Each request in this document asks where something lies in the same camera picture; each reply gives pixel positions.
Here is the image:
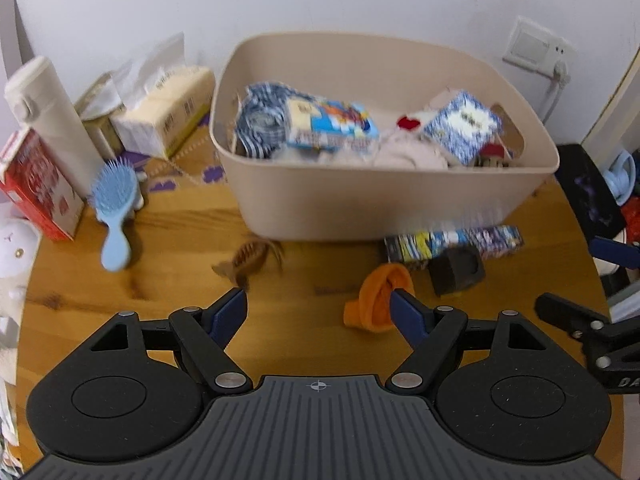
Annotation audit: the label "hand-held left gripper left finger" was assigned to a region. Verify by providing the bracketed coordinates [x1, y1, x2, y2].
[90, 287, 253, 395]

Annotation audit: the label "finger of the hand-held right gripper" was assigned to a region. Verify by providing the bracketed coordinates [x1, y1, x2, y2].
[589, 235, 640, 266]
[534, 292, 612, 345]

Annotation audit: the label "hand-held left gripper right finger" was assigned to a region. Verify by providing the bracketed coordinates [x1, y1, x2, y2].
[386, 288, 546, 395]

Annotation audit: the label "orange plush toy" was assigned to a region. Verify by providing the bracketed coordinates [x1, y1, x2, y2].
[343, 264, 416, 332]

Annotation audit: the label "beige plastic storage bin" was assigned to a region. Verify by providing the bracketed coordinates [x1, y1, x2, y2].
[209, 32, 560, 243]

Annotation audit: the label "pink cloth with purple print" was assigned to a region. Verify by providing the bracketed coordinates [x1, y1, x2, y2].
[372, 130, 451, 171]

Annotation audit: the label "blue checked cloth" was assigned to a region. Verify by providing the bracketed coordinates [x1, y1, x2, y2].
[234, 81, 321, 158]

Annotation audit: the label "white cat plush toy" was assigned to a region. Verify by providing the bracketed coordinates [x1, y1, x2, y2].
[396, 107, 441, 133]

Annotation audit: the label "blue and white patterned box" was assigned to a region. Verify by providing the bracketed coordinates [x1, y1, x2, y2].
[424, 90, 505, 167]

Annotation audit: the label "colourful pocket tissue packet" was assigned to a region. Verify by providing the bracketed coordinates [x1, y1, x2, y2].
[285, 97, 381, 153]

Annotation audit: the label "brown claw hair clip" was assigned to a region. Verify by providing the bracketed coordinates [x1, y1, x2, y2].
[211, 239, 286, 293]

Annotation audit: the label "small black box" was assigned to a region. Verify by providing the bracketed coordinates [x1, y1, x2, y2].
[429, 246, 487, 297]

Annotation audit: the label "long colourful printed box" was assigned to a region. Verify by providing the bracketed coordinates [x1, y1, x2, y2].
[384, 225, 525, 265]

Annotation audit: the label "black stool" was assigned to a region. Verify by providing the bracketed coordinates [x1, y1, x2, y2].
[555, 144, 628, 241]

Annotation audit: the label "wooden desk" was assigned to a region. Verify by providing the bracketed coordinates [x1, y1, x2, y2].
[15, 110, 613, 461]

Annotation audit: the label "light blue headphones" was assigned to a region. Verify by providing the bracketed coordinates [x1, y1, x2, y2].
[602, 149, 640, 206]

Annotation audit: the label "blue hairbrush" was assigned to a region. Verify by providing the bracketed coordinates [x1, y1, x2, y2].
[90, 157, 143, 272]

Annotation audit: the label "purple flower table mat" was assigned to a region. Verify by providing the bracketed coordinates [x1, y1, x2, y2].
[120, 110, 231, 193]

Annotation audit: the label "cream shelf unit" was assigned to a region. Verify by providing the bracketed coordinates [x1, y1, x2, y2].
[582, 45, 640, 161]

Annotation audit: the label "yellow soft tissue pack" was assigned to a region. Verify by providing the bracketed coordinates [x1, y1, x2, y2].
[109, 32, 217, 161]

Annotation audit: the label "small metal can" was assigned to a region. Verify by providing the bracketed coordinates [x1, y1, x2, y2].
[75, 72, 126, 161]

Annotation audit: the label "white sheep plush toy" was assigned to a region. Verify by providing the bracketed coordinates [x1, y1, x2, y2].
[0, 202, 43, 381]

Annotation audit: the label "red and white carton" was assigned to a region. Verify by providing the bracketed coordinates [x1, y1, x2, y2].
[0, 127, 86, 242]

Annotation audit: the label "white bedding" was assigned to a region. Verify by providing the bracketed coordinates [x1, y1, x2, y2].
[0, 380, 21, 471]

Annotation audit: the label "white thermos bottle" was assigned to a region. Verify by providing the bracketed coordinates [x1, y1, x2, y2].
[4, 56, 106, 196]

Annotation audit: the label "lilac board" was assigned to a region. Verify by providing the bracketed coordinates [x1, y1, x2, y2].
[0, 0, 38, 91]

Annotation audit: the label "white plug cable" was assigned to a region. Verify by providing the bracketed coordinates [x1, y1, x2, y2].
[542, 60, 571, 126]

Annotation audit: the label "white wall socket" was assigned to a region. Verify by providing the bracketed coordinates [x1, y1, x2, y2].
[502, 15, 578, 81]

